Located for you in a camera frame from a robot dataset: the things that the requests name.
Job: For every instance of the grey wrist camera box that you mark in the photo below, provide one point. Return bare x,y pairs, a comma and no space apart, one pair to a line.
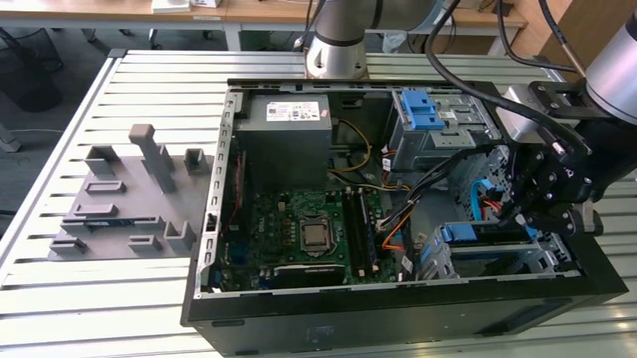
520,119

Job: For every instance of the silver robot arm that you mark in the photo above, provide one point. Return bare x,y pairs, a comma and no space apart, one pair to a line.
339,26

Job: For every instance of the black RAM slot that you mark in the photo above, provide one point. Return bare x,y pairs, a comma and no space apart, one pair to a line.
373,231
355,231

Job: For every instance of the wooden desk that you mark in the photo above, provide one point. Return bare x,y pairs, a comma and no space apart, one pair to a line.
260,13

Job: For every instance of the grey stand foot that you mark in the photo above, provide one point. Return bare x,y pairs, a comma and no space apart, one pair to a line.
10,141

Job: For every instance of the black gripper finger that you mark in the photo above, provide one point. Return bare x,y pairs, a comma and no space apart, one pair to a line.
535,171
558,218

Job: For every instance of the grey metal drive cage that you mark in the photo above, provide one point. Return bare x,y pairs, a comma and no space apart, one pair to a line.
413,149

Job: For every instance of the black PC case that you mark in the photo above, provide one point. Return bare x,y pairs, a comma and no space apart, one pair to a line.
399,320

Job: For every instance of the green motherboard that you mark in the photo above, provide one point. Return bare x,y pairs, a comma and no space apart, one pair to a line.
269,209

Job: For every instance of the RAM stick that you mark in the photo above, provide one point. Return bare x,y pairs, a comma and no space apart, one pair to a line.
110,224

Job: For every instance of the white printed box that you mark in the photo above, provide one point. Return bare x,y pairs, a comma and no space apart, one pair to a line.
206,3

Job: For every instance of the black graphics card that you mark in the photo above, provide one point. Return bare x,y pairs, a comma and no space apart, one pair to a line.
309,276

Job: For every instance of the metal disk bay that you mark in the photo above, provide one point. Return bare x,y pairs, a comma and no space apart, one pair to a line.
498,250

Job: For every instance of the hard disk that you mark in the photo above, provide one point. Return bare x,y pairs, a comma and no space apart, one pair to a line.
488,236

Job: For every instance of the grey parts rack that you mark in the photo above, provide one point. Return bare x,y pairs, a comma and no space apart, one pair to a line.
134,209

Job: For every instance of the blue drive latch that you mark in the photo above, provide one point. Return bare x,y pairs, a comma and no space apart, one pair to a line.
421,115

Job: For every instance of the wooden cabinet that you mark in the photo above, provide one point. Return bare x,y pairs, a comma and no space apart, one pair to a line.
592,22

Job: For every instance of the black mount bracket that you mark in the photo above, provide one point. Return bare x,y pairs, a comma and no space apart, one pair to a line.
558,97

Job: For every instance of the silver CPU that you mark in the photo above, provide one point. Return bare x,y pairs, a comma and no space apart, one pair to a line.
316,235

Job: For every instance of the grey power supply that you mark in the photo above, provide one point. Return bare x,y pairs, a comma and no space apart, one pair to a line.
284,149

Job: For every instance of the CPU socket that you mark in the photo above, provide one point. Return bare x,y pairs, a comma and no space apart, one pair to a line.
317,253

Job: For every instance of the black mesh bin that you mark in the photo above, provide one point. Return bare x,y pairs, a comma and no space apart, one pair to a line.
30,74

